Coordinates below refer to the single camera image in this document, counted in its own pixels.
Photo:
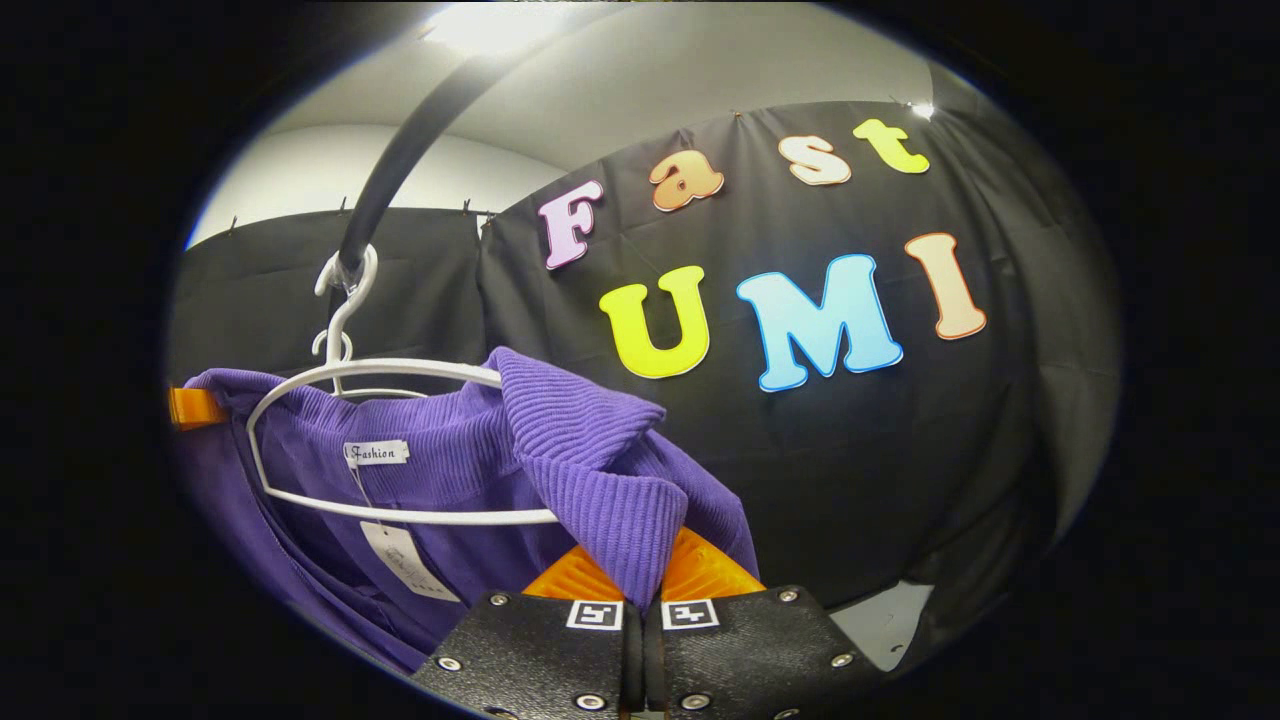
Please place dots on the black metal clothes rack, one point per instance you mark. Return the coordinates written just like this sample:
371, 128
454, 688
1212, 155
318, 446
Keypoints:
400, 160

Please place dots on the purple knit cardigan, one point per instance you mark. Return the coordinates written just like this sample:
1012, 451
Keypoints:
600, 450

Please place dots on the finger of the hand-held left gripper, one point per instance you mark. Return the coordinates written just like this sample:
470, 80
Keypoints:
195, 408

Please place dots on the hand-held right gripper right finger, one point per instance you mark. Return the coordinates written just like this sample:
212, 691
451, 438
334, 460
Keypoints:
750, 660

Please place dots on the large ceiling light panel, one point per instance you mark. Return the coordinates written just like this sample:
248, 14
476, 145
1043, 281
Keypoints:
490, 25

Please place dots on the black backdrop cloth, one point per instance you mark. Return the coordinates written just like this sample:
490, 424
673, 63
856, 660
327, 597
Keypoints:
850, 450

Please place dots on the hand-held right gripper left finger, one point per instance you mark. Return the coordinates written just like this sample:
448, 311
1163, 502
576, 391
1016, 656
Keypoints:
540, 660

